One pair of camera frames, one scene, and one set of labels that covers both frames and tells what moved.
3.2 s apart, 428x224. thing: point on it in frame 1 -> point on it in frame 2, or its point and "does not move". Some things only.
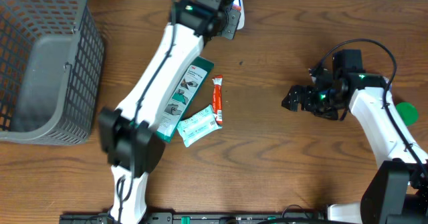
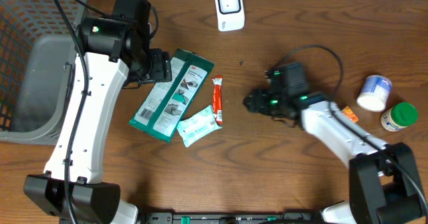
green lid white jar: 408,112 does not move
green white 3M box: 186,99 does not move
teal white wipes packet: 196,128 does not move
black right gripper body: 322,102 -> 268,103
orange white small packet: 236,7 -> 347,112
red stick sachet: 217,97 does not move
